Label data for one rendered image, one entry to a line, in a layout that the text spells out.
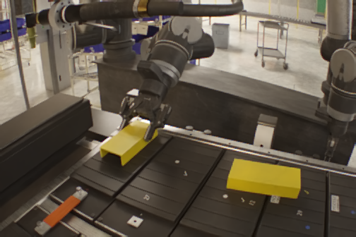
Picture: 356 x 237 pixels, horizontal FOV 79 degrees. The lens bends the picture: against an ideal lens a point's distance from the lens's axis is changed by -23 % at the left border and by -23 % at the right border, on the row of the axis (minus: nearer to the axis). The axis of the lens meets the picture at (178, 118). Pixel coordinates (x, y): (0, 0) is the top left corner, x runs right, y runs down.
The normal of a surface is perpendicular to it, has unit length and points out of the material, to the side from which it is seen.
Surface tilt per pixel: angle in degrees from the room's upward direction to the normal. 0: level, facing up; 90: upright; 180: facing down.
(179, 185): 0
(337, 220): 0
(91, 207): 0
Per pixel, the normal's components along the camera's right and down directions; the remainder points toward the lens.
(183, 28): 0.46, -0.13
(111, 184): 0.00, -0.89
